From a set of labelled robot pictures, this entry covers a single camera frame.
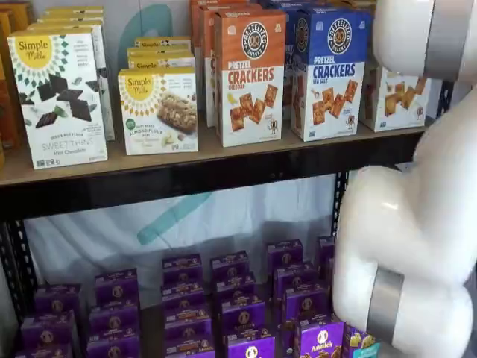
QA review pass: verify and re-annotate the yellow white pretzel crackers box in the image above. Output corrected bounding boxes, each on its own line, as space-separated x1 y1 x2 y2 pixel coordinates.
359 54 433 132

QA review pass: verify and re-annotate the orange white pretzel crackers box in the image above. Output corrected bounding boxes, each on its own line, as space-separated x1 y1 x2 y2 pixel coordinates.
190 0 249 63
214 9 287 148
198 4 264 130

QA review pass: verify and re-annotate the wooden shelf board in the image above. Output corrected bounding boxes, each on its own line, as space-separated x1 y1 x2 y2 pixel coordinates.
0 125 429 187

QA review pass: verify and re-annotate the white backdrop with teal logo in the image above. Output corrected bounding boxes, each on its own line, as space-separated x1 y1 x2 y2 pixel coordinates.
24 0 338 310

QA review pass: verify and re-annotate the Simple Mills sweet thins box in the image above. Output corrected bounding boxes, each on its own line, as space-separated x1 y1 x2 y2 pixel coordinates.
37 14 106 26
26 22 116 142
41 6 104 18
7 25 109 171

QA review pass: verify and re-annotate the purple and teal Annie's box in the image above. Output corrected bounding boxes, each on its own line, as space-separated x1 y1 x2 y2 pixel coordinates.
342 324 382 358

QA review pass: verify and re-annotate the blue white pretzel crackers box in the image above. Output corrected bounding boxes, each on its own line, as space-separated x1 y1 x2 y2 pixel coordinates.
285 5 311 120
291 7 375 142

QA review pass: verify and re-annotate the black metal shelf rack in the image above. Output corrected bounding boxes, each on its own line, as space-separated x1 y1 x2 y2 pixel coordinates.
0 80 455 358

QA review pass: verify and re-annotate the Simple Mills almond bars box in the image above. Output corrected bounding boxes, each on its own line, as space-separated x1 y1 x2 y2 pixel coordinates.
127 46 193 60
134 36 192 49
126 55 197 74
118 68 199 156

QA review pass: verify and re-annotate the orange brown snack box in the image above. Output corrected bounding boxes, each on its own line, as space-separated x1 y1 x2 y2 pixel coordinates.
0 10 23 167
0 0 34 33

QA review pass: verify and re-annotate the purple snack boxes group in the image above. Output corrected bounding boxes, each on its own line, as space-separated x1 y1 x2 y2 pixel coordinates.
14 238 346 358

